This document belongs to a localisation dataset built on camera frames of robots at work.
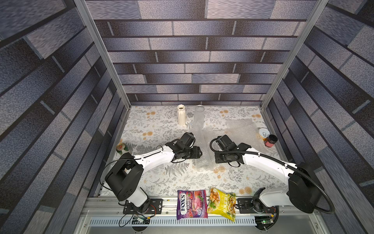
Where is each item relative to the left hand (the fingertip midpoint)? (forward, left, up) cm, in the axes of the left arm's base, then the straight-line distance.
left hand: (200, 153), depth 84 cm
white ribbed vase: (+26, +12, +5) cm, 29 cm away
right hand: (0, -10, -3) cm, 10 cm away
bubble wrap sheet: (+21, -33, -6) cm, 39 cm away
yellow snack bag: (-25, -10, -4) cm, 27 cm away
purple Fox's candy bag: (-25, +5, -6) cm, 26 cm away
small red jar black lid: (+10, -46, -1) cm, 47 cm away
